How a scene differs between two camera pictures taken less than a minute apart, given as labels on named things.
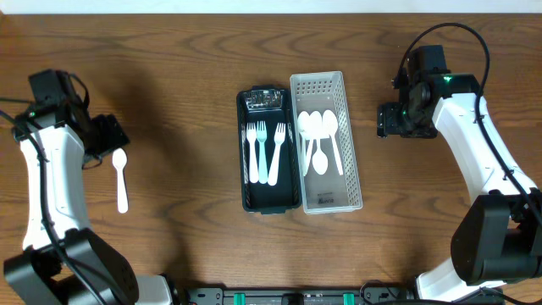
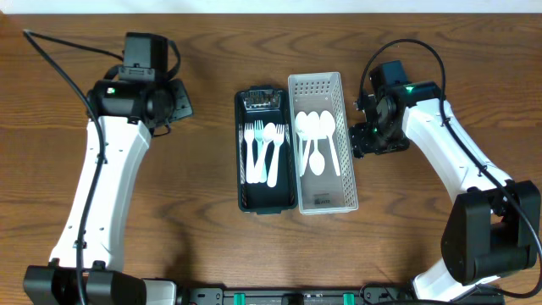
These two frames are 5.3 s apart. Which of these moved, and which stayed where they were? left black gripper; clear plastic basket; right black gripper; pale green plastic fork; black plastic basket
Moved: left black gripper; right black gripper
Stayed: clear plastic basket; black plastic basket; pale green plastic fork
